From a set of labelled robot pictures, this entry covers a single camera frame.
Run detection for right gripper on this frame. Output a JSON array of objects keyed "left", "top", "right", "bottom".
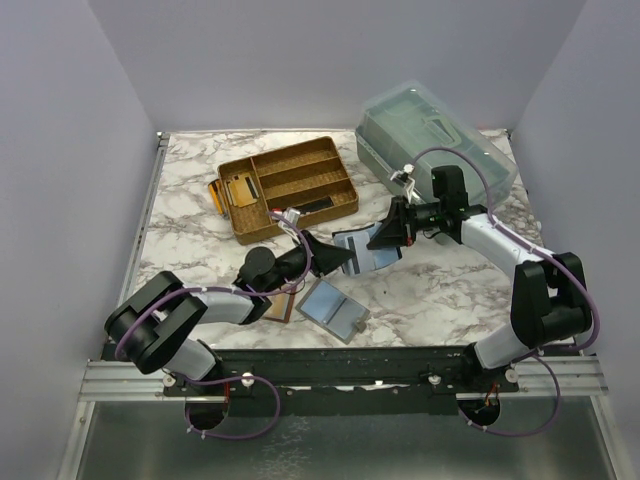
[{"left": 367, "top": 197, "right": 444, "bottom": 250}]

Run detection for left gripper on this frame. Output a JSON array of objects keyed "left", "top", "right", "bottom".
[{"left": 263, "top": 229, "right": 354, "bottom": 295}]

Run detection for black card holder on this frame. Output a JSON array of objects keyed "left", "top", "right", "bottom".
[{"left": 332, "top": 222, "right": 402, "bottom": 277}]

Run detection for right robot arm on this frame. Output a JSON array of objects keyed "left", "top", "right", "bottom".
[{"left": 367, "top": 165, "right": 592, "bottom": 392}]

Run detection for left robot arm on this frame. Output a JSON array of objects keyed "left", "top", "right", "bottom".
[{"left": 104, "top": 230, "right": 355, "bottom": 395}]

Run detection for black VIP card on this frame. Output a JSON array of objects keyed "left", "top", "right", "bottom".
[{"left": 284, "top": 196, "right": 334, "bottom": 215}]

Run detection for grey card holder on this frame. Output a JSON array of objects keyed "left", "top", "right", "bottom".
[{"left": 295, "top": 279, "right": 370, "bottom": 344}]

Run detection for brown card holder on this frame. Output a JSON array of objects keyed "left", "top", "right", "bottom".
[{"left": 262, "top": 293, "right": 295, "bottom": 323}]

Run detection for gold cards beside tray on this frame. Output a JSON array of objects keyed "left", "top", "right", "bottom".
[{"left": 208, "top": 179, "right": 228, "bottom": 218}]

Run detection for woven rattan divider tray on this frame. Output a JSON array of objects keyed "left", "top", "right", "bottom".
[{"left": 217, "top": 136, "right": 359, "bottom": 245}]

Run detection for green clear-lid storage box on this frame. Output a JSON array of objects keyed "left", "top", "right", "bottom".
[{"left": 355, "top": 81, "right": 518, "bottom": 205}]

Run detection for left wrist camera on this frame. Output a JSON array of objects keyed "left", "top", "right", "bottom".
[{"left": 270, "top": 208, "right": 301, "bottom": 234}]

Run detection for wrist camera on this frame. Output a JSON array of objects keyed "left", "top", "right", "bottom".
[
  {"left": 270, "top": 208, "right": 301, "bottom": 234},
  {"left": 390, "top": 164, "right": 415, "bottom": 203}
]

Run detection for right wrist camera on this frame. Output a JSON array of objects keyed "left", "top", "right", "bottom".
[{"left": 390, "top": 164, "right": 415, "bottom": 203}]

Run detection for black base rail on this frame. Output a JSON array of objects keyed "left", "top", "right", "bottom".
[{"left": 164, "top": 346, "right": 519, "bottom": 416}]

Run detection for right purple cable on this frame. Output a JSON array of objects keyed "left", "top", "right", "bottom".
[{"left": 407, "top": 147, "right": 601, "bottom": 438}]

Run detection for aluminium frame rail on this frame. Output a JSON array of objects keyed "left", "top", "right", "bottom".
[{"left": 515, "top": 356, "right": 609, "bottom": 397}]

